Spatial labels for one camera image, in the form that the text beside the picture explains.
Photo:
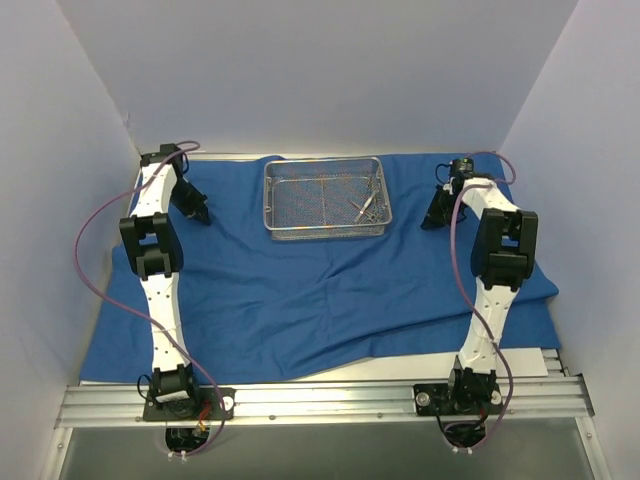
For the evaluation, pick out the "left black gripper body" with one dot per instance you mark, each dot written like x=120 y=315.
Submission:
x=189 y=200

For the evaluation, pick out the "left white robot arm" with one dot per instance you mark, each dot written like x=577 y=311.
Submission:
x=156 y=257

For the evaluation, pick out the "steel surgical instruments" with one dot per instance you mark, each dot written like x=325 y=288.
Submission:
x=368 y=210

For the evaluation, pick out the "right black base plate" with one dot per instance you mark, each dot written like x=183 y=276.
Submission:
x=431 y=399

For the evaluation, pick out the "wire mesh instrument tray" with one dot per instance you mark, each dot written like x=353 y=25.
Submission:
x=307 y=199

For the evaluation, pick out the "aluminium rail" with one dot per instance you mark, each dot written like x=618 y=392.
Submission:
x=554 y=364
x=304 y=403

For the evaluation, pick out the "aluminium right side rail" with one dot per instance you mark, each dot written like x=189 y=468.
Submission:
x=554 y=364

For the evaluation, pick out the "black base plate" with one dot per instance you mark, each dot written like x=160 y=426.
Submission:
x=204 y=404
x=431 y=399

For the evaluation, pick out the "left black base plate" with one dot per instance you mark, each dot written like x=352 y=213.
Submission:
x=204 y=404

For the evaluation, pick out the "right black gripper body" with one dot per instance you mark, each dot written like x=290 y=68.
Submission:
x=441 y=206

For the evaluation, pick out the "aluminium front rail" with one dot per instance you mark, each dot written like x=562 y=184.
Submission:
x=304 y=403

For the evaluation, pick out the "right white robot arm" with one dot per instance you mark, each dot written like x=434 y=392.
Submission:
x=502 y=259

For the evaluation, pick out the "blue surgical wrap cloth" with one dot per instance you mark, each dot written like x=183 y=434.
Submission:
x=254 y=310

